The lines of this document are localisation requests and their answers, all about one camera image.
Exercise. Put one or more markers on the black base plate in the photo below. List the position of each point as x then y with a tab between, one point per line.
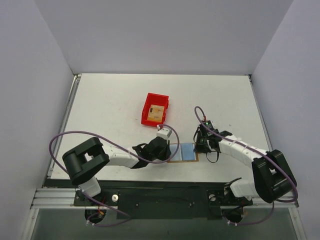
162	201

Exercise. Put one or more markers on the aluminium frame rail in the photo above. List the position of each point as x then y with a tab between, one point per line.
63	198

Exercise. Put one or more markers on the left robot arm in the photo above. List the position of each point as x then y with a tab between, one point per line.
84	161

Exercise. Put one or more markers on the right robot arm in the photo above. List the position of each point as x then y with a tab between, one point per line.
273	179

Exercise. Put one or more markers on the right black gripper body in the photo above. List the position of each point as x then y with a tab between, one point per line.
200	144

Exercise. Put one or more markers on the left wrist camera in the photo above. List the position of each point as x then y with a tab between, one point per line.
164	133

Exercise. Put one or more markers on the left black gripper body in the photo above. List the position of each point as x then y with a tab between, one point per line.
166	150

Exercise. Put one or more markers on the orange credit card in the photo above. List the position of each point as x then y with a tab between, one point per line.
156	113

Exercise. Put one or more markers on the red plastic bin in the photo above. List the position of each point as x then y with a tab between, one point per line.
157	99

